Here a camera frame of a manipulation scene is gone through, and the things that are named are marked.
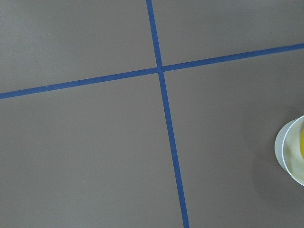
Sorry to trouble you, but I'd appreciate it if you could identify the yellow lemon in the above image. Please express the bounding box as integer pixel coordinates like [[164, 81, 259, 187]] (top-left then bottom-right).
[[299, 129, 304, 159]]

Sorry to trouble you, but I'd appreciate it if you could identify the white bowl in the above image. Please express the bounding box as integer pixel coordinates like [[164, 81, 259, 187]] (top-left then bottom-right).
[[274, 116, 304, 186]]

